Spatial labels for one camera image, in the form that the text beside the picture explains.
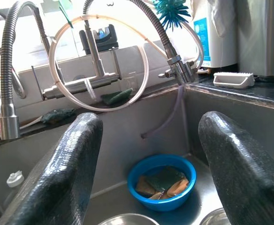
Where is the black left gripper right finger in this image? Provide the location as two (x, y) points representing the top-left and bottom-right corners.
(198, 111), (274, 225)

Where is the steel bowl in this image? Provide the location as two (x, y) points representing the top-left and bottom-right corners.
(97, 213), (161, 225)
(199, 207), (231, 225)

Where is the green yellow scouring sponge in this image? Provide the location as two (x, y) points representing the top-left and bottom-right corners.
(136, 165), (190, 200)

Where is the black knife sharpener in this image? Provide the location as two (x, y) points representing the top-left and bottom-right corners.
(79, 23), (119, 55)

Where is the steel gooseneck faucet cylinder spout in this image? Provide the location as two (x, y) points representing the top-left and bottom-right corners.
(0, 1), (51, 140)

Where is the stainless steel sink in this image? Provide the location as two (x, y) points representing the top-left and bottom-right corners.
(0, 82), (274, 225)

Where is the clear bottle white cap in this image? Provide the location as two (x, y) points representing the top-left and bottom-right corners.
(3, 170), (25, 209)

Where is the white scrub brush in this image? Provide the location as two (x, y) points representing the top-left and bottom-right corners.
(213, 72), (255, 89)

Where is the steel gooseneck hose valve head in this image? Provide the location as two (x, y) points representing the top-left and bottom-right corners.
(83, 0), (196, 85)

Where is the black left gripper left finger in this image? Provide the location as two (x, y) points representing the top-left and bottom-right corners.
(9, 112), (104, 225)

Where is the clear glass cup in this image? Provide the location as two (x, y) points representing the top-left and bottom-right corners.
(125, 75), (140, 92)

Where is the white plastic tube coil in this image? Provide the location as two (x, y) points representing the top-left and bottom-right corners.
(48, 14), (205, 112)

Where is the dark green scouring sponge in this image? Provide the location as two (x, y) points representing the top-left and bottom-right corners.
(40, 108), (76, 125)

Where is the clear flexible tube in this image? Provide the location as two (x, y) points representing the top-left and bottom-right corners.
(140, 84), (187, 139)

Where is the white water purifier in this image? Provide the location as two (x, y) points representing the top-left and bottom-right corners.
(190, 0), (238, 68)

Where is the teal bottle brush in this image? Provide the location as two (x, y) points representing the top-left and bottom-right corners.
(152, 0), (191, 31)

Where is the green scouring pad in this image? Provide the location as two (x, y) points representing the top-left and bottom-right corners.
(101, 88), (133, 105)

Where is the white hanging cloth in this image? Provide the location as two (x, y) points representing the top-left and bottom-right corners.
(208, 0), (237, 38)

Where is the steel tap mixer body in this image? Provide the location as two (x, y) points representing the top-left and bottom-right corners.
(42, 20), (122, 100)

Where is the blue plastic bowl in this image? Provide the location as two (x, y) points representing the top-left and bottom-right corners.
(127, 154), (197, 212)

